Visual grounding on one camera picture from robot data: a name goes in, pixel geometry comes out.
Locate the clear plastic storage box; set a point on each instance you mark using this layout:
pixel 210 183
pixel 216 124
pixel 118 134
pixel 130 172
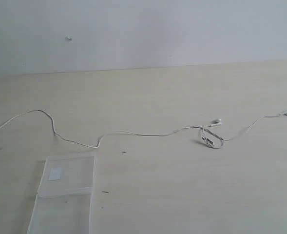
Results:
pixel 63 200

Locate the white wired earphones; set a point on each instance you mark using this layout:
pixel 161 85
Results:
pixel 210 139

